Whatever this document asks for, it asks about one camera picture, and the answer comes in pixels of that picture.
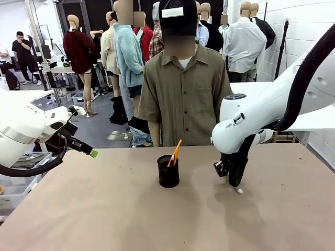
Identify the mannequin in white shirt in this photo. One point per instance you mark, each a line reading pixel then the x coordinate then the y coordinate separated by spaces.
pixel 244 49

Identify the mannequin in maroon hoodie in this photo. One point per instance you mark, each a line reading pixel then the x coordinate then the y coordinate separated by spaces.
pixel 78 52

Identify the silver pen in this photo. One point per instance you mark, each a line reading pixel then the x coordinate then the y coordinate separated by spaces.
pixel 240 191

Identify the black mesh pen holder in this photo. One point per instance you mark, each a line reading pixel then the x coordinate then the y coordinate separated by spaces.
pixel 168 175

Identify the black cap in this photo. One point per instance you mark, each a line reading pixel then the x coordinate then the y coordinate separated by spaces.
pixel 178 23

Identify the man in black T-shirt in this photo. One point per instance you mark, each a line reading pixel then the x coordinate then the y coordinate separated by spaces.
pixel 23 55

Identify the mannequin in black coat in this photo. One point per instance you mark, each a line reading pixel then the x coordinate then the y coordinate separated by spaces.
pixel 213 34

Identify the mannequin in blue shirt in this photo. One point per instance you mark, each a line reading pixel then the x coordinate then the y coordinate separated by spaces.
pixel 202 34

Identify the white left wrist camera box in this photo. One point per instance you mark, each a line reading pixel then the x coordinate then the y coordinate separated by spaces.
pixel 78 109

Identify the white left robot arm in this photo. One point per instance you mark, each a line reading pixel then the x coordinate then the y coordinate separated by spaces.
pixel 23 125

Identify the person in olive shirt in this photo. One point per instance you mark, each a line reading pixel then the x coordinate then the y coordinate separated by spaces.
pixel 183 99

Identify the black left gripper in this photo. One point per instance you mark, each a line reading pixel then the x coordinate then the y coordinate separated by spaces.
pixel 68 133

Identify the mannequin in red jacket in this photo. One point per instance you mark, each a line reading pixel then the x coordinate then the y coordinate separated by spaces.
pixel 146 36

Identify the mannequin in black jacket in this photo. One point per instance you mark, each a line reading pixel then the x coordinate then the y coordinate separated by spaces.
pixel 268 31

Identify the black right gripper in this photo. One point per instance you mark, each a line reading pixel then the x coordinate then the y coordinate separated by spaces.
pixel 228 159

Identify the person in white T-shirt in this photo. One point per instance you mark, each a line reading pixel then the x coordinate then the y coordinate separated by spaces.
pixel 5 56

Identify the grey metal pole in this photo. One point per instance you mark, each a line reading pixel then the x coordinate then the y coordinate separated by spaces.
pixel 44 52

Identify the mannequin in cream shirt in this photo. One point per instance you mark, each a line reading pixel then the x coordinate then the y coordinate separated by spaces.
pixel 107 49

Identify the grey mannequin base plate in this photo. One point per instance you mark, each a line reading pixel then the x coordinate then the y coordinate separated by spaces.
pixel 119 136

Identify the mannequin in light blue fleece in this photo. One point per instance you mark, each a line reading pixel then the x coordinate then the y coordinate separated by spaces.
pixel 128 57

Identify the mannequin in plaid shirt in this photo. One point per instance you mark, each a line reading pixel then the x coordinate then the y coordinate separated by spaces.
pixel 156 39

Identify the black backpack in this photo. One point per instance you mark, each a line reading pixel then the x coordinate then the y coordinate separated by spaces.
pixel 12 79

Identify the yellow pencil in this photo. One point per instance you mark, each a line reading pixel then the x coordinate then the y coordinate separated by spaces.
pixel 174 153

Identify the grey plastic crate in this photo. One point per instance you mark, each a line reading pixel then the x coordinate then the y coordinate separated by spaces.
pixel 78 98

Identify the black tripod stand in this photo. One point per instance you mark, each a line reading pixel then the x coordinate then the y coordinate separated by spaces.
pixel 282 49

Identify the plain white table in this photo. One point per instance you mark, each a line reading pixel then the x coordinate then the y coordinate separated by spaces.
pixel 34 94

